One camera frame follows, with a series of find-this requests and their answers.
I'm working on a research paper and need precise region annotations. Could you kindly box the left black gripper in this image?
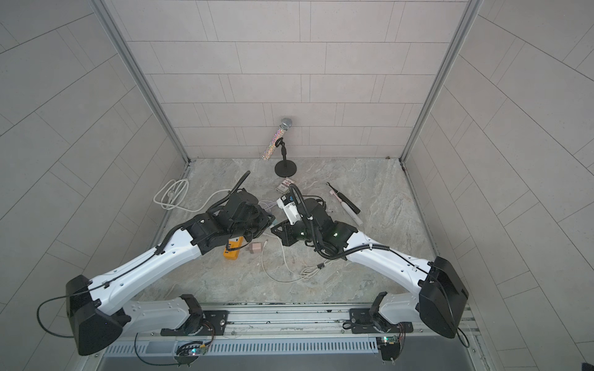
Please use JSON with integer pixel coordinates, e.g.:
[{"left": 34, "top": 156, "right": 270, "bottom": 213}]
[{"left": 230, "top": 206, "right": 283, "bottom": 244}]

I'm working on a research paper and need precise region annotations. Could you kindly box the orange power strip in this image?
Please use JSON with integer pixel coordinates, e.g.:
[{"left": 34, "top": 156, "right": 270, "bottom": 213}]
[{"left": 224, "top": 237, "right": 244, "bottom": 261}]

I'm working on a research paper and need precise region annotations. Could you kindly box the white charging cable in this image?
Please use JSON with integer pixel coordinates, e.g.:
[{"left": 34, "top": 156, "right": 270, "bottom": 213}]
[{"left": 259, "top": 233, "right": 333, "bottom": 284}]

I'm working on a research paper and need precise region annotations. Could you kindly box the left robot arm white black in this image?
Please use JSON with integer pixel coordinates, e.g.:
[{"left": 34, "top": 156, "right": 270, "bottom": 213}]
[{"left": 62, "top": 184, "right": 275, "bottom": 356}]

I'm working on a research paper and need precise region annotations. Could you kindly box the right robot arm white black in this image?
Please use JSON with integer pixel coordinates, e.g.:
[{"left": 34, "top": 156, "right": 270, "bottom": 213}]
[{"left": 271, "top": 184, "right": 470, "bottom": 346}]

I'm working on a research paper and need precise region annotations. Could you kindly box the black electric toothbrush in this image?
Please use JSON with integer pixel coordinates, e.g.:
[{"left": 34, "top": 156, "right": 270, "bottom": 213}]
[{"left": 326, "top": 182, "right": 360, "bottom": 215}]

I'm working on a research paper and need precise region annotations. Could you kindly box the white pink electric toothbrush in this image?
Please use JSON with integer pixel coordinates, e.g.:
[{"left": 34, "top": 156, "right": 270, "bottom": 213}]
[{"left": 329, "top": 190, "right": 364, "bottom": 227}]

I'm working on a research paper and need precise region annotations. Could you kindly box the pink charger adapter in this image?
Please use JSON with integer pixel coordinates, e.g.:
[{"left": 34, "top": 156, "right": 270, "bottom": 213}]
[{"left": 247, "top": 242, "right": 263, "bottom": 254}]

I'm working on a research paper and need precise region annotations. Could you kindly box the small pink patterned box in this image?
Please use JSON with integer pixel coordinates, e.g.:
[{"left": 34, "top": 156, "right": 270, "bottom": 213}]
[{"left": 275, "top": 177, "right": 295, "bottom": 194}]

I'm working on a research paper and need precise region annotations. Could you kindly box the black microphone stand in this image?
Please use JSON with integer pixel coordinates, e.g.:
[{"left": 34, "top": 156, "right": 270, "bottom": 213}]
[{"left": 275, "top": 138, "right": 297, "bottom": 178}]

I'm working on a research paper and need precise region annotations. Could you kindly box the glitter microphone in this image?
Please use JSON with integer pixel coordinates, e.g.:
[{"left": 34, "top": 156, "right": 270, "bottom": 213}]
[{"left": 261, "top": 117, "right": 292, "bottom": 160}]

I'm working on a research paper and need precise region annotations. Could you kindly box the white power strip cord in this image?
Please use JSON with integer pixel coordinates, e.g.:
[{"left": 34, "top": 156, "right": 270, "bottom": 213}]
[{"left": 152, "top": 178, "right": 233, "bottom": 215}]

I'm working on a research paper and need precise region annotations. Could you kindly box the aluminium mounting rail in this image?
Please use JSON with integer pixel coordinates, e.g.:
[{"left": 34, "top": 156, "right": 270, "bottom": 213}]
[{"left": 99, "top": 303, "right": 479, "bottom": 337}]

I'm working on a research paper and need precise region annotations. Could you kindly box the white vented cable duct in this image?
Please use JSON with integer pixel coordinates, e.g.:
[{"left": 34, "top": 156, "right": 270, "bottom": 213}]
[{"left": 104, "top": 337, "right": 378, "bottom": 357}]

